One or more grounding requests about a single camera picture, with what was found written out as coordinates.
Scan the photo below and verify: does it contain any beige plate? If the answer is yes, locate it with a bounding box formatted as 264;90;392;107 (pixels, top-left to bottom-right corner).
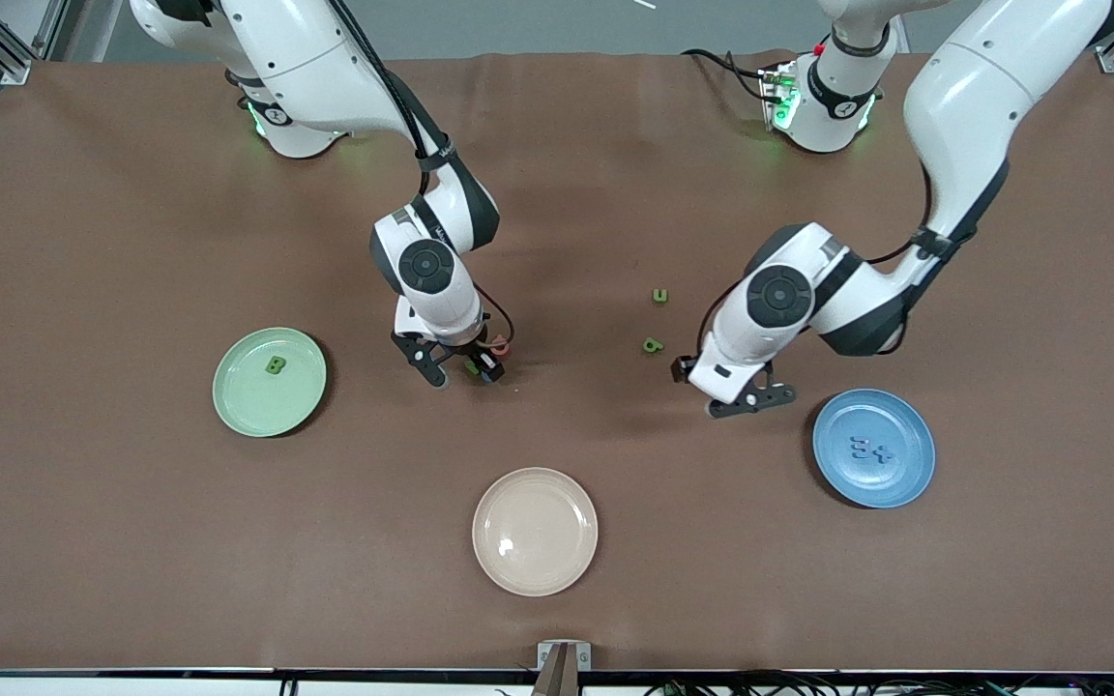
472;467;600;597

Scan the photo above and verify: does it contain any blue plate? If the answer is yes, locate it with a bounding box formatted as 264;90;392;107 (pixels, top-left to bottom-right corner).
812;389;936;509

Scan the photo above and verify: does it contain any light green plate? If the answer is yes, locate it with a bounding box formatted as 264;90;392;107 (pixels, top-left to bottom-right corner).
212;327;328;438

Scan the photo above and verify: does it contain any silver base connector box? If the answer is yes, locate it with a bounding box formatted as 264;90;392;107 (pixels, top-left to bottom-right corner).
758;60;802;131

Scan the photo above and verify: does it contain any black table edge strip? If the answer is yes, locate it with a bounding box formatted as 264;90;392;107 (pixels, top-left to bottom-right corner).
0;665;1114;681

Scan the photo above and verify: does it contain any brown table mat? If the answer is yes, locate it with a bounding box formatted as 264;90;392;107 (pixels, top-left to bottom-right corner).
0;48;1114;675

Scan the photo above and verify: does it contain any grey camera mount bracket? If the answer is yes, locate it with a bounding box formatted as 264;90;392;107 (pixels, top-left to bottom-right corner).
536;640;593;671

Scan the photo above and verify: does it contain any black base cable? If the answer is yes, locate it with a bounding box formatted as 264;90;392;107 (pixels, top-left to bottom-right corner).
681;48;773;102

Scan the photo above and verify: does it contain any tan camera stand post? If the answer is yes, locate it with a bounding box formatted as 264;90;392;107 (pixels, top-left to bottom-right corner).
530;646;582;696

